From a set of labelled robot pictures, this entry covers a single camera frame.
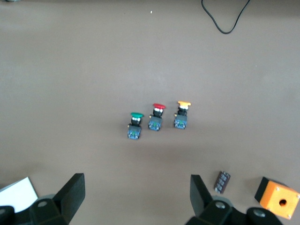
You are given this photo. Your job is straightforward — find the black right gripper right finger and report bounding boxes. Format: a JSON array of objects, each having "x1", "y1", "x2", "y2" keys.
[{"x1": 187, "y1": 174, "x2": 234, "y2": 225}]

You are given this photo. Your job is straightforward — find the orange box with black base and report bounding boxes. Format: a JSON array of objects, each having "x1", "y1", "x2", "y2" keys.
[{"x1": 254, "y1": 177, "x2": 300, "y2": 220}]

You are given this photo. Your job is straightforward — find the green mushroom push button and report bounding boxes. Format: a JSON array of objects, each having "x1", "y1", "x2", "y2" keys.
[{"x1": 127, "y1": 112, "x2": 144, "y2": 141}]

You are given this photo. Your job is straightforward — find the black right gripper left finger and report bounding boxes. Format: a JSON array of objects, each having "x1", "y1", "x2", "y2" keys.
[{"x1": 29, "y1": 172, "x2": 86, "y2": 225}]

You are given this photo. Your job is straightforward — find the yellow mushroom push button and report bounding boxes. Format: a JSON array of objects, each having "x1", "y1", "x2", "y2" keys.
[{"x1": 173, "y1": 100, "x2": 192, "y2": 130}]

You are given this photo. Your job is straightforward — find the white drawer cabinet shell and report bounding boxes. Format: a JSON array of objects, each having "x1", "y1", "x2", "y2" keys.
[{"x1": 0, "y1": 177, "x2": 39, "y2": 213}]

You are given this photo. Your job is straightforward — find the small black terminal block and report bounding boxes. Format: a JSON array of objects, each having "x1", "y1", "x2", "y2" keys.
[{"x1": 214, "y1": 170, "x2": 232, "y2": 194}]

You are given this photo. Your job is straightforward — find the red mushroom push button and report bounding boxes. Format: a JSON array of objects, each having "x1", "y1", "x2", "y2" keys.
[{"x1": 147, "y1": 103, "x2": 166, "y2": 132}]

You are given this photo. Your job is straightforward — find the black looped cable on table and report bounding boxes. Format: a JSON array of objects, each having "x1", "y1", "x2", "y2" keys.
[{"x1": 201, "y1": 0, "x2": 251, "y2": 35}]

